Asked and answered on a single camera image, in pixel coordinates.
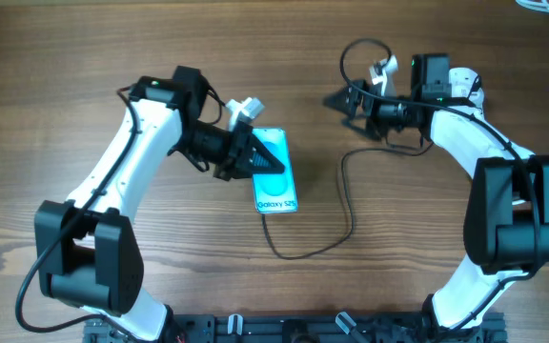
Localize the black charger cable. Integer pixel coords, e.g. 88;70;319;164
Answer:
260;73;483;261

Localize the blue screen Galaxy smartphone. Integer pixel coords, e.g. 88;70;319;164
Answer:
253;128;298;214

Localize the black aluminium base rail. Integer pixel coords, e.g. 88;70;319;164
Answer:
82;313;508;343

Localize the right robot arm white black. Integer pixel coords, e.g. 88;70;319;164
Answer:
323;53;549;342

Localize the white power strip socket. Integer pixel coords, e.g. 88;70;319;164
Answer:
449;67;485;110

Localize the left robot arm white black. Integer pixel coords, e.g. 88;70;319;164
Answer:
27;66;285;342

